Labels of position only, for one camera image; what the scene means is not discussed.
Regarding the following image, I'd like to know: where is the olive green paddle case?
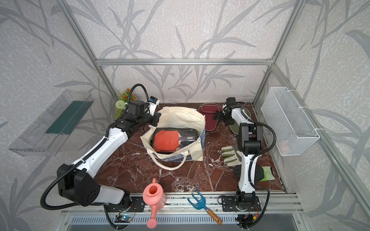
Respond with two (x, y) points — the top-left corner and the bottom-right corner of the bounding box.
(229, 107), (252, 136)

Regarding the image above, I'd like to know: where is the maroon paddle case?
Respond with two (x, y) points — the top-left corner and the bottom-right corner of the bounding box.
(198, 103), (223, 132)

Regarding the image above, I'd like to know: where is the clear case red paddle set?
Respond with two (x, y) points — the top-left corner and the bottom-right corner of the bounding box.
(150, 128), (198, 154)

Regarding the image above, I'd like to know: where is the cream canvas tote bag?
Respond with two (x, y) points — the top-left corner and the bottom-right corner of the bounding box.
(140, 106), (206, 171)

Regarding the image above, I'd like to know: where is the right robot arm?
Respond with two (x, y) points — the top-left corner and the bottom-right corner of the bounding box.
(214, 97), (277, 193)

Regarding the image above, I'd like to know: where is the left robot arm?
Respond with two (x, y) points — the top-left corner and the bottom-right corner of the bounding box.
(40, 97), (161, 210)

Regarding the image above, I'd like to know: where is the potted plant white pot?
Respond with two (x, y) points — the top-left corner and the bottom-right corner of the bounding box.
(114, 88), (136, 119)

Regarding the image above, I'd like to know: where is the grey green gardening glove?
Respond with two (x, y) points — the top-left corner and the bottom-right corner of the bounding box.
(221, 144), (241, 167)

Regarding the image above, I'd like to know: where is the black green gardening glove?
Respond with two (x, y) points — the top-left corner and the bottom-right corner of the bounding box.
(233, 165), (276, 182)

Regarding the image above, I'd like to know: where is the pink watering can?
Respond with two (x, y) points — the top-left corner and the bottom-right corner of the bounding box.
(143, 178), (167, 229)

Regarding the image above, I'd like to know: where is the teal garden hand fork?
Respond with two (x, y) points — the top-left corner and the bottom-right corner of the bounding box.
(188, 189), (223, 225)

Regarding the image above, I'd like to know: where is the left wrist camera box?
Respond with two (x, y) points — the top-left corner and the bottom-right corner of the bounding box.
(147, 96), (160, 116)

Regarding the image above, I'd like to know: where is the white wire mesh basket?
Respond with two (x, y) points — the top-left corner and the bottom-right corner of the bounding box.
(261, 87), (320, 157)

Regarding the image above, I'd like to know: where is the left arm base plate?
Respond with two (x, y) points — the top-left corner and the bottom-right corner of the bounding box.
(106, 196), (145, 213)

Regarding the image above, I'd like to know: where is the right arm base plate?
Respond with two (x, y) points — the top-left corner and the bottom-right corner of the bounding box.
(217, 195), (262, 213)

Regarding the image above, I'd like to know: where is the clear acrylic wall shelf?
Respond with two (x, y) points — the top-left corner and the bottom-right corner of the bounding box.
(8, 90), (93, 157)

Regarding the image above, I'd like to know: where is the aluminium front rail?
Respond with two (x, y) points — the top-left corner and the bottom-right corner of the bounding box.
(61, 191), (304, 215)

